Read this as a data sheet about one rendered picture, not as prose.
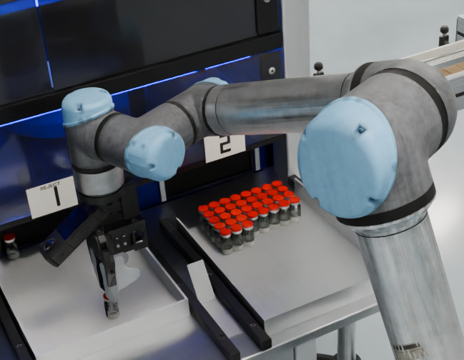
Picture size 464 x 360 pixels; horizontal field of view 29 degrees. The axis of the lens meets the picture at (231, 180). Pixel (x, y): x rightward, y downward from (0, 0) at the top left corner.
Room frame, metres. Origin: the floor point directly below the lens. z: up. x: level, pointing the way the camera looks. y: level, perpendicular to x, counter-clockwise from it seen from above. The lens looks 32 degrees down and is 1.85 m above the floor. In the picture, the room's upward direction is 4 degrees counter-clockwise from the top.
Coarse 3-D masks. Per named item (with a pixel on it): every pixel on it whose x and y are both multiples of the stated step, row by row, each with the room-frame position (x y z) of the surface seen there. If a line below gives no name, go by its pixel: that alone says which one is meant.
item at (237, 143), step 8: (208, 136) 1.46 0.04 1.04; (216, 136) 1.47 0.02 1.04; (224, 136) 1.48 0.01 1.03; (232, 136) 1.48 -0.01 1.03; (240, 136) 1.49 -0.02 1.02; (208, 144) 1.46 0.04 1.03; (216, 144) 1.47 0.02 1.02; (232, 144) 1.48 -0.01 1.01; (240, 144) 1.49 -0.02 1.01; (208, 152) 1.46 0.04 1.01; (216, 152) 1.47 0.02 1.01; (232, 152) 1.48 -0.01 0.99; (208, 160) 1.46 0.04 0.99
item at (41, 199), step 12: (60, 180) 1.34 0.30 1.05; (72, 180) 1.35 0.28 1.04; (36, 192) 1.32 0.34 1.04; (48, 192) 1.33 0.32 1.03; (60, 192) 1.34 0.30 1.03; (72, 192) 1.34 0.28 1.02; (36, 204) 1.32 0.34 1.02; (48, 204) 1.33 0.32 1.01; (72, 204) 1.34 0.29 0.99; (36, 216) 1.31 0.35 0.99
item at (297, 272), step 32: (320, 224) 1.38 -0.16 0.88; (224, 256) 1.30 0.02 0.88; (256, 256) 1.30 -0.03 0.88; (288, 256) 1.29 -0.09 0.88; (320, 256) 1.28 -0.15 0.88; (352, 256) 1.27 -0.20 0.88; (256, 288) 1.21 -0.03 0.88; (288, 288) 1.20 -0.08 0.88; (320, 288) 1.19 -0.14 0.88; (352, 288) 1.15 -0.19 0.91; (256, 320) 1.11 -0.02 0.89; (288, 320) 1.10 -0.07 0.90
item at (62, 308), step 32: (0, 256) 1.36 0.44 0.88; (32, 256) 1.35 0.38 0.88; (0, 288) 1.23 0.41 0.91; (32, 288) 1.26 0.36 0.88; (64, 288) 1.25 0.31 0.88; (96, 288) 1.24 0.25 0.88; (128, 288) 1.23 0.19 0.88; (160, 288) 1.23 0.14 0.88; (32, 320) 1.17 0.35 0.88; (64, 320) 1.16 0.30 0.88; (96, 320) 1.15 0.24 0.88; (128, 320) 1.11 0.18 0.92; (160, 320) 1.13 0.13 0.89; (32, 352) 1.06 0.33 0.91; (64, 352) 1.06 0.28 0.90
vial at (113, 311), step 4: (104, 300) 1.16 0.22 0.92; (108, 300) 1.15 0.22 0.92; (104, 304) 1.16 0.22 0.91; (108, 304) 1.15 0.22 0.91; (112, 304) 1.15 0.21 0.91; (116, 304) 1.16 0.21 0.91; (108, 308) 1.15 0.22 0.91; (112, 308) 1.15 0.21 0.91; (116, 308) 1.16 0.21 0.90; (108, 312) 1.15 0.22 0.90; (112, 312) 1.15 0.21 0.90; (116, 312) 1.15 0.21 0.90; (108, 316) 1.15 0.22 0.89; (112, 316) 1.15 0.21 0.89; (116, 316) 1.15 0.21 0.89
